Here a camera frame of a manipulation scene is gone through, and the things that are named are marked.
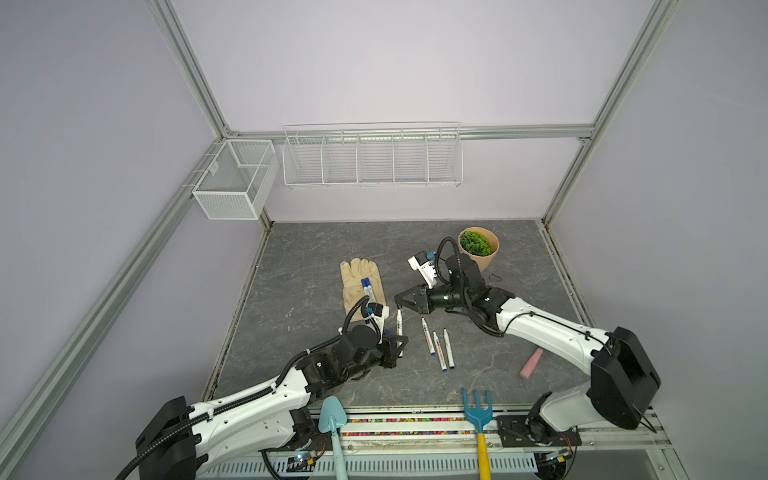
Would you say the white whiteboard marker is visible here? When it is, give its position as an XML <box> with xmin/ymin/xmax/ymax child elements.
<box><xmin>432</xmin><ymin>331</ymin><xmax>448</xmax><ymax>372</ymax></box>
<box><xmin>366</xmin><ymin>277</ymin><xmax>378</xmax><ymax>303</ymax></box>
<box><xmin>396</xmin><ymin>307</ymin><xmax>404</xmax><ymax>358</ymax></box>
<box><xmin>361</xmin><ymin>278</ymin><xmax>375</xmax><ymax>302</ymax></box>
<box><xmin>443</xmin><ymin>329</ymin><xmax>456</xmax><ymax>369</ymax></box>

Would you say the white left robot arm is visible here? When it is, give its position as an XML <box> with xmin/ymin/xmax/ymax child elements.
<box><xmin>117</xmin><ymin>324</ymin><xmax>409</xmax><ymax>479</ymax></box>

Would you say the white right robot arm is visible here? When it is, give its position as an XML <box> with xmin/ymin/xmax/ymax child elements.
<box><xmin>395</xmin><ymin>251</ymin><xmax>661</xmax><ymax>445</ymax></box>

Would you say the terracotta pot with green plant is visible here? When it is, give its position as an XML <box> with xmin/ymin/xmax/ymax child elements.
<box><xmin>458</xmin><ymin>227</ymin><xmax>499</xmax><ymax>272</ymax></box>

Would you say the cream work glove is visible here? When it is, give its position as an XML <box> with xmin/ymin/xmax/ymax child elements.
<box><xmin>340</xmin><ymin>258</ymin><xmax>387</xmax><ymax>313</ymax></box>

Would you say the teal garden trowel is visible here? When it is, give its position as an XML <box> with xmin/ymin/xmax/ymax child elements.
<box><xmin>318</xmin><ymin>396</ymin><xmax>349</xmax><ymax>480</ymax></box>

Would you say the purple pink small shovel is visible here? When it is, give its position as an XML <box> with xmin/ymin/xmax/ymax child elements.
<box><xmin>519</xmin><ymin>347</ymin><xmax>544</xmax><ymax>379</ymax></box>

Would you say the small white mesh basket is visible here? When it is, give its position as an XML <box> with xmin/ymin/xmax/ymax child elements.
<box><xmin>192</xmin><ymin>139</ymin><xmax>280</xmax><ymax>221</ymax></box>

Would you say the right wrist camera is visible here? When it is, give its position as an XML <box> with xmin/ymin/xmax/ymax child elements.
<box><xmin>408</xmin><ymin>251</ymin><xmax>438</xmax><ymax>289</ymax></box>

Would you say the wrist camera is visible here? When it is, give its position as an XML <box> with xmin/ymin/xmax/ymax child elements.
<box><xmin>362</xmin><ymin>302</ymin><xmax>390</xmax><ymax>340</ymax></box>
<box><xmin>408</xmin><ymin>251</ymin><xmax>438</xmax><ymax>289</ymax></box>

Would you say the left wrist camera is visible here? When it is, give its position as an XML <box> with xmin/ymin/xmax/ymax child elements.
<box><xmin>362</xmin><ymin>302</ymin><xmax>390</xmax><ymax>340</ymax></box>

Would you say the aluminium front rail base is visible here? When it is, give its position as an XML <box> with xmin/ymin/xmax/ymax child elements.
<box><xmin>157</xmin><ymin>407</ymin><xmax>673</xmax><ymax>480</ymax></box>

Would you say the teal fork yellow handle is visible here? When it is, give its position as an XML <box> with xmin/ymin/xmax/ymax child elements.
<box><xmin>461</xmin><ymin>388</ymin><xmax>493</xmax><ymax>480</ymax></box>

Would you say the long white wire basket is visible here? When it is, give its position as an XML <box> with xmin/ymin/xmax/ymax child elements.
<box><xmin>282</xmin><ymin>122</ymin><xmax>464</xmax><ymax>188</ymax></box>

